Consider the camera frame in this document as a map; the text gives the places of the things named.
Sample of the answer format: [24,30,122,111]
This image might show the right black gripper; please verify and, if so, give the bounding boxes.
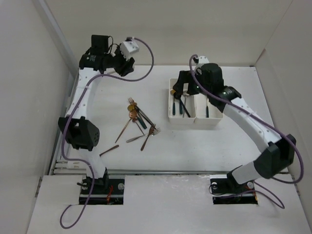
[172,70,211,97]

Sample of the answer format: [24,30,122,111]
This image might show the gold spoon green handle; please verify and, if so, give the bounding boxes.
[170,89,176,116]
[179,99,183,115]

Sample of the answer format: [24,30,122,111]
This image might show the copper round spoon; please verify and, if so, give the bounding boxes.
[115,110,137,143]

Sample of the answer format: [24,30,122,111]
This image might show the gold fork green handle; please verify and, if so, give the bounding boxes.
[206,97,210,118]

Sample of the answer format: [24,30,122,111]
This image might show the black ladle spoon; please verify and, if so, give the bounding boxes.
[175,95,191,117]

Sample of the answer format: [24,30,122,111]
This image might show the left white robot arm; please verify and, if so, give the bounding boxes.
[58,35,139,194]

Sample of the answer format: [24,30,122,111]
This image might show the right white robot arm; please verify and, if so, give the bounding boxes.
[173,63,296,192]

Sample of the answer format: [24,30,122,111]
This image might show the white right container bin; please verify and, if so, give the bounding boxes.
[194,94,223,126]

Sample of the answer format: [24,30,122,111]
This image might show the white container bin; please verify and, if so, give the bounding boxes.
[168,78,196,125]
[194,94,223,126]

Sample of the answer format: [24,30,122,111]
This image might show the white left container bin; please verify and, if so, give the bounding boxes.
[168,78,196,125]

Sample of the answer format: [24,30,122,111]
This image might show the copper fork upper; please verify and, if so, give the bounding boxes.
[128,97,138,113]

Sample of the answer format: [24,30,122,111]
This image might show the copper fork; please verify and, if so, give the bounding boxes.
[140,124,156,151]
[128,97,138,113]

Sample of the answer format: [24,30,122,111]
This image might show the small copper teaspoon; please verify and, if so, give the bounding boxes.
[132,118,144,134]

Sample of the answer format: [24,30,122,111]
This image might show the copper fork lower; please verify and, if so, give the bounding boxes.
[140,124,156,151]

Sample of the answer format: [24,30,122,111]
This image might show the silver spoon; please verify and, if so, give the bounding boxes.
[126,134,148,143]

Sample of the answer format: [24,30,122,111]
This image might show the silver fork black handle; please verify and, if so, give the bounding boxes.
[135,106,155,126]

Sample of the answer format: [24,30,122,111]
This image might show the green handled fork in pile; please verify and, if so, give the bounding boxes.
[135,108,147,129]

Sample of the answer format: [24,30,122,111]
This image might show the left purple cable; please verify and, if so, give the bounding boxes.
[59,36,155,230]

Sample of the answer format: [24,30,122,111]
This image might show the purple cable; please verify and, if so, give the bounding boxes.
[189,54,305,210]
[59,36,155,230]

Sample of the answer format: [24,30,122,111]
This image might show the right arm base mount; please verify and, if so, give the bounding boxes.
[209,177,258,205]

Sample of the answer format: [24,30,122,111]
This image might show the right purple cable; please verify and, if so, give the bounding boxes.
[189,54,305,210]

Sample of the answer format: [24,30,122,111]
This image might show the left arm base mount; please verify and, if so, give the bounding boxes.
[77,172,125,205]

